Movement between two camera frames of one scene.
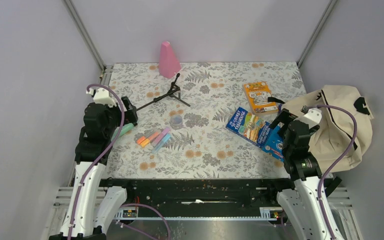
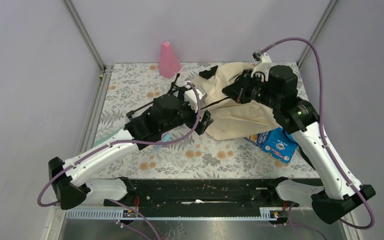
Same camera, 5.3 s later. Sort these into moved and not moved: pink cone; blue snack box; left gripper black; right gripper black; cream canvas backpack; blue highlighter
Moved: left gripper black; cream canvas backpack; right gripper black
Not moved: blue highlighter; pink cone; blue snack box
